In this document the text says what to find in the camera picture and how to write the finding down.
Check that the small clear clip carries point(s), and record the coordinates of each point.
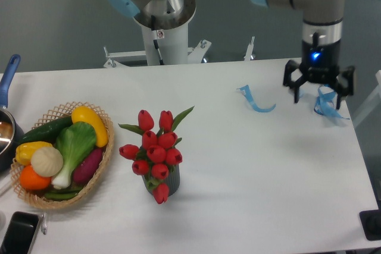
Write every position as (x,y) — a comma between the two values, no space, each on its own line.
(44,223)

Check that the black smartphone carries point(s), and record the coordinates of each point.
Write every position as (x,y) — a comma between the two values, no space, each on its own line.
(21,233)

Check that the white frame at right edge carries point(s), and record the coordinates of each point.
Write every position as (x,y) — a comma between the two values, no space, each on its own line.
(369,104)

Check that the woven wicker basket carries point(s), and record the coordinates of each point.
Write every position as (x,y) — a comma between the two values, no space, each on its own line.
(64,110)

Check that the green bok choy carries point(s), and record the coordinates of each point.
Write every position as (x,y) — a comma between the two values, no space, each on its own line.
(74,143)

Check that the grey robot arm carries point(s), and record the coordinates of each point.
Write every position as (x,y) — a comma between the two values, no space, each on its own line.
(322,21)

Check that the blue handled saucepan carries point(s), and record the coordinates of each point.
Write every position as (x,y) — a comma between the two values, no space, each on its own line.
(11,132)

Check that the white steamed bun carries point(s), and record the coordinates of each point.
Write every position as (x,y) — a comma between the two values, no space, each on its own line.
(47,161)

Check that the blue ribbon strip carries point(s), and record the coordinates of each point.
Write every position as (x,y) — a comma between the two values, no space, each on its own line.
(246,92)

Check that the dark grey ribbed vase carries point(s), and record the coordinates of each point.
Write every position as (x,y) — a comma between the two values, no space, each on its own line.
(172,181)

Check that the green cucumber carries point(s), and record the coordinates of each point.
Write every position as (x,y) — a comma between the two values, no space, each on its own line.
(47,132)

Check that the orange fruit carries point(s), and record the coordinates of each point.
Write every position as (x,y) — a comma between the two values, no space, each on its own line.
(30,180)

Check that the black device at edge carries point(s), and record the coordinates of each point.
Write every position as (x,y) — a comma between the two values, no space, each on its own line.
(370,221)

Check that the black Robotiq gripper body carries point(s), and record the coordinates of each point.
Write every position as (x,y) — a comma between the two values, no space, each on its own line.
(320,63)

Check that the purple sweet potato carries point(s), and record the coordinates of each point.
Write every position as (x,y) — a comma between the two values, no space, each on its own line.
(85,171)

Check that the green pea pods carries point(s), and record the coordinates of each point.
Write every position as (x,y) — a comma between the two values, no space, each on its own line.
(62,194)

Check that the yellow bell pepper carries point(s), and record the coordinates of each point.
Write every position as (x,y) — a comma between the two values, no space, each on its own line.
(25,151)

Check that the yellow squash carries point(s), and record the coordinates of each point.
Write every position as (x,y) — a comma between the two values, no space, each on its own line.
(88,115)

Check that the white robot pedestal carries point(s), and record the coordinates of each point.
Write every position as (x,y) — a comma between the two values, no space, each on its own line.
(165,31)

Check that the small pale blue cap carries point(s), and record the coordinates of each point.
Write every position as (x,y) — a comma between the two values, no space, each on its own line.
(300,93)

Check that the blue ribbon bundle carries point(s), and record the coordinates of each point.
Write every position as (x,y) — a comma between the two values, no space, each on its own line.
(325,105)

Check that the red tulip bouquet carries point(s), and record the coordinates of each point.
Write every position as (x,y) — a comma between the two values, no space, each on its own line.
(158,150)

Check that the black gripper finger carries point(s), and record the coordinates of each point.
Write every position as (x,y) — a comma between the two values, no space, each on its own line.
(290,67)
(345,85)

